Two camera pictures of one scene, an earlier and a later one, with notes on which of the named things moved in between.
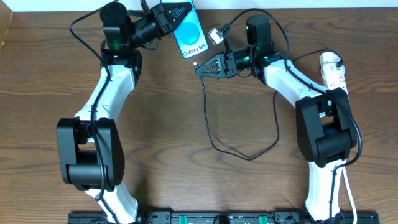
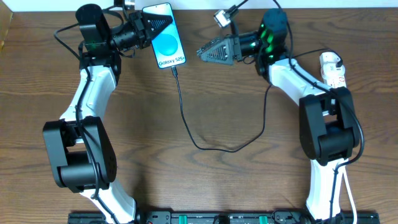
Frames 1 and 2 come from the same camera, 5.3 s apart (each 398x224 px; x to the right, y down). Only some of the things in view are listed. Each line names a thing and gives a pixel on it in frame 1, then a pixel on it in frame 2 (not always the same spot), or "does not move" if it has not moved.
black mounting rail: (224, 217) does not move
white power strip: (333, 73) does not move
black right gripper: (229, 63) -> (236, 48)
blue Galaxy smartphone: (189, 33) -> (167, 46)
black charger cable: (212, 139) -> (265, 107)
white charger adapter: (328, 65) does not move
